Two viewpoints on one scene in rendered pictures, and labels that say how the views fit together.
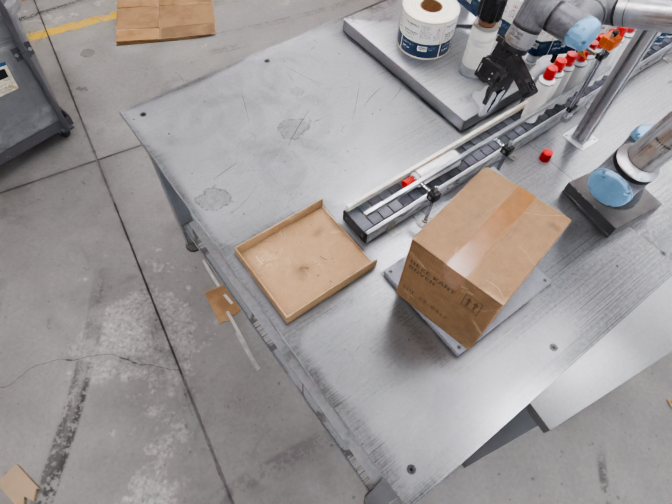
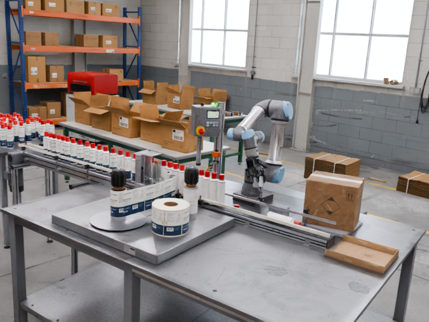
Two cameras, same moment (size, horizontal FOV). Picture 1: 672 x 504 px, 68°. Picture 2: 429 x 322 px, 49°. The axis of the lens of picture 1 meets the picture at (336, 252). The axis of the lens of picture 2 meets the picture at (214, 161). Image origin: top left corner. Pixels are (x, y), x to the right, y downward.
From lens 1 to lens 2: 2.94 m
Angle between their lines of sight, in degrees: 86
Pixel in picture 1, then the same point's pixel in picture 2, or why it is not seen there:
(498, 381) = (361, 218)
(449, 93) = (215, 222)
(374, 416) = (406, 236)
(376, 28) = (163, 243)
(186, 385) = not seen: outside the picture
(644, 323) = not seen: hidden behind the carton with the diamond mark
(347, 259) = (348, 246)
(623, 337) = not seen: hidden behind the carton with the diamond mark
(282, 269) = (374, 260)
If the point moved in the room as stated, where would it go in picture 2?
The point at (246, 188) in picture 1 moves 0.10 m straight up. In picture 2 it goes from (339, 278) to (341, 259)
